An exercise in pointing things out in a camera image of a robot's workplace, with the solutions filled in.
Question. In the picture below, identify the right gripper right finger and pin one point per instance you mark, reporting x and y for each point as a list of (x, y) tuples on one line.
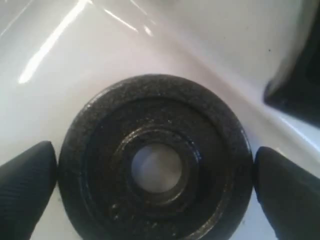
[(288, 195)]

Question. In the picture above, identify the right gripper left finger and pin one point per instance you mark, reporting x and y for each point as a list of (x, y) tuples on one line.
[(26, 184)]

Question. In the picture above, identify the black weight plate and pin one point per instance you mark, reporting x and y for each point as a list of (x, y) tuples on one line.
[(155, 157), (299, 94)]

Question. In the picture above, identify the white rectangular tray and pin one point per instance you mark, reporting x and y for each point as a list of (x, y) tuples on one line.
[(57, 55)]

